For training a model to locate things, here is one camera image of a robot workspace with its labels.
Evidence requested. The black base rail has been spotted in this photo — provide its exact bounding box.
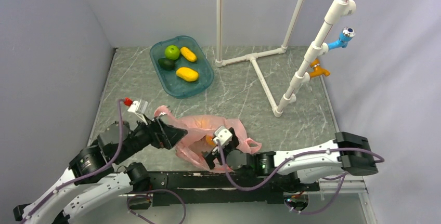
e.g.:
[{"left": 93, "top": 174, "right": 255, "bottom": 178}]
[{"left": 132, "top": 171, "right": 320, "bottom": 206}]

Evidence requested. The aluminium extrusion frame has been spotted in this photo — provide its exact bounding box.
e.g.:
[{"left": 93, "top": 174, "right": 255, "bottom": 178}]
[{"left": 55, "top": 172, "right": 366, "bottom": 224}]

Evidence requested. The orange fake fruit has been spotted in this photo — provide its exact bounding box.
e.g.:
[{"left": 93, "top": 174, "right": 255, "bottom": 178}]
[{"left": 205, "top": 135, "right": 216, "bottom": 147}]

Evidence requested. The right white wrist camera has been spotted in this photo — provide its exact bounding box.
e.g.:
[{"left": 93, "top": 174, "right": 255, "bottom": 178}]
[{"left": 212, "top": 126, "right": 233, "bottom": 147}]

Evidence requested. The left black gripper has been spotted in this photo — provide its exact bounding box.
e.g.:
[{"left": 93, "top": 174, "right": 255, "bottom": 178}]
[{"left": 115, "top": 113, "right": 188, "bottom": 163}]

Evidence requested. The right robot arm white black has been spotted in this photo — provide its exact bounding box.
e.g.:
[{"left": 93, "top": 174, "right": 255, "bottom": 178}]
[{"left": 202, "top": 126, "right": 383, "bottom": 190}]

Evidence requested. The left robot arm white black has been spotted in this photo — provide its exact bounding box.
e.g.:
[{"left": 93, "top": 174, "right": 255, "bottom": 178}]
[{"left": 13, "top": 117, "right": 188, "bottom": 223}]

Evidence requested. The orange faucet tap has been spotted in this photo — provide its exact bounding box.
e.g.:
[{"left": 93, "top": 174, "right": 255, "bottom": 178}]
[{"left": 309, "top": 58, "right": 330, "bottom": 78}]

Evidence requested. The teal plastic tray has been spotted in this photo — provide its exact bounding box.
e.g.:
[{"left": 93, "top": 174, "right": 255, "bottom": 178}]
[{"left": 150, "top": 35, "right": 214, "bottom": 99}]

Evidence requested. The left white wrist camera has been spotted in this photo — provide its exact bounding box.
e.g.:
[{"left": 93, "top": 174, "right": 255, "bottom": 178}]
[{"left": 123, "top": 98, "right": 148, "bottom": 124}]

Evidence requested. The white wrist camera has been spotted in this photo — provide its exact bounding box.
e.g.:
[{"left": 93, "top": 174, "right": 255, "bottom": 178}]
[
  {"left": 212, "top": 126, "right": 233, "bottom": 147},
  {"left": 123, "top": 98, "right": 148, "bottom": 124}
]

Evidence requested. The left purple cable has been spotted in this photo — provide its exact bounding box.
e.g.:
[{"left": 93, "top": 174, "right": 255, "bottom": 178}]
[{"left": 19, "top": 99, "right": 187, "bottom": 224}]

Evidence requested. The white PVC pipe frame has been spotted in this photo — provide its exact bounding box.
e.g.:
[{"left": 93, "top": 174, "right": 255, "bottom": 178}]
[{"left": 215, "top": 0, "right": 356, "bottom": 117}]

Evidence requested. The blue faucet tap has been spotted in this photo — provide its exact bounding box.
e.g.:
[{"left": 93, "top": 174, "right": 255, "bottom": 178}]
[{"left": 327, "top": 27, "right": 355, "bottom": 50}]

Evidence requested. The dark green fake avocado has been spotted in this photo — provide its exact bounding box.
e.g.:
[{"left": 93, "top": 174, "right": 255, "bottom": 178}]
[{"left": 158, "top": 58, "right": 175, "bottom": 71}]

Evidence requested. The pink plastic bag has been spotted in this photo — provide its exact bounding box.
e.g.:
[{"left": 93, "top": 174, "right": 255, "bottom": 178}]
[{"left": 154, "top": 106, "right": 262, "bottom": 173}]

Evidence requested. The yellow fake fruit rear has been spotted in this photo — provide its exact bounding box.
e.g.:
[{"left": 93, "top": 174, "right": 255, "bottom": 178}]
[{"left": 180, "top": 47, "right": 197, "bottom": 62}]

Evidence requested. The green fake apple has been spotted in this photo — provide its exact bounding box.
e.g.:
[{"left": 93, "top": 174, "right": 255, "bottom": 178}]
[{"left": 164, "top": 45, "right": 180, "bottom": 60}]

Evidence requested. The purple cable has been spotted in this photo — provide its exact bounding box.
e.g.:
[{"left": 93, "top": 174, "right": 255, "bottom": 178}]
[
  {"left": 216, "top": 140, "right": 385, "bottom": 216},
  {"left": 19, "top": 99, "right": 187, "bottom": 224}
]

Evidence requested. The yellow fake mango front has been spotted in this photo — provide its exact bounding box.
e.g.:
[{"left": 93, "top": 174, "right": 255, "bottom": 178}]
[{"left": 175, "top": 67, "right": 199, "bottom": 82}]

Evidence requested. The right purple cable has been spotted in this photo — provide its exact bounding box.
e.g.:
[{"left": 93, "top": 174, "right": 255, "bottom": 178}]
[{"left": 216, "top": 140, "right": 385, "bottom": 216}]

